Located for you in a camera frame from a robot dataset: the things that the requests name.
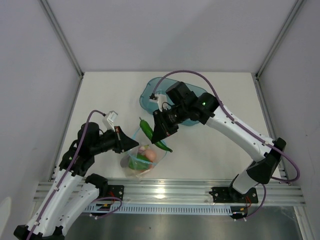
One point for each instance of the teal translucent plastic tray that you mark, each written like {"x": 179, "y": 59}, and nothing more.
{"x": 149, "y": 105}

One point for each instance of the green bell pepper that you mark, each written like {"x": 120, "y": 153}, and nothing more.
{"x": 139, "y": 162}

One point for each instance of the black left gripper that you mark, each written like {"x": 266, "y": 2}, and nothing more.
{"x": 123, "y": 142}

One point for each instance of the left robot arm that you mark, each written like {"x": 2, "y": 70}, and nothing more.
{"x": 72, "y": 191}

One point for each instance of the white slotted cable duct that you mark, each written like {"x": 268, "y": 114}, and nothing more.
{"x": 207, "y": 209}

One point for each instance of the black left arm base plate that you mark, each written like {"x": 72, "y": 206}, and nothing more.
{"x": 116, "y": 191}

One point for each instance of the left aluminium frame post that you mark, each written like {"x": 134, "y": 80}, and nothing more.
{"x": 55, "y": 25}

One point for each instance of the aluminium mounting rail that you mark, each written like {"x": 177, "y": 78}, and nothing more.
{"x": 196, "y": 192}

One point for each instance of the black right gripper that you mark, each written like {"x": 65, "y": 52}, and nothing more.
{"x": 162, "y": 128}

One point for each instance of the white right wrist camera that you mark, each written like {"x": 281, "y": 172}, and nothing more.
{"x": 160, "y": 100}

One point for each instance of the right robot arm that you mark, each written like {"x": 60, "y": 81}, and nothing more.
{"x": 179, "y": 104}

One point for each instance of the brown egg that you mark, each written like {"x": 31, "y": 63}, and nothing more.
{"x": 150, "y": 155}

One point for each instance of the aluminium frame post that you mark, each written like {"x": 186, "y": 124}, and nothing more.
{"x": 282, "y": 33}
{"x": 55, "y": 25}

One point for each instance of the right aluminium frame post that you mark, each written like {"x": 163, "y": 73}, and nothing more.
{"x": 282, "y": 33}

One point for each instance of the purple eggplant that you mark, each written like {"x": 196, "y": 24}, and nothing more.
{"x": 125, "y": 160}

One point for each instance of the clear zip top bag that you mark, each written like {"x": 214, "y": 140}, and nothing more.
{"x": 141, "y": 138}

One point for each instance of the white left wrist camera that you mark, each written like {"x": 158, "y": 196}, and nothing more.
{"x": 109, "y": 120}

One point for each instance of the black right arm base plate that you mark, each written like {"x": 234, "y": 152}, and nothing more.
{"x": 221, "y": 194}

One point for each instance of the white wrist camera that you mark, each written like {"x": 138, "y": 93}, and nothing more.
{"x": 109, "y": 120}
{"x": 160, "y": 100}

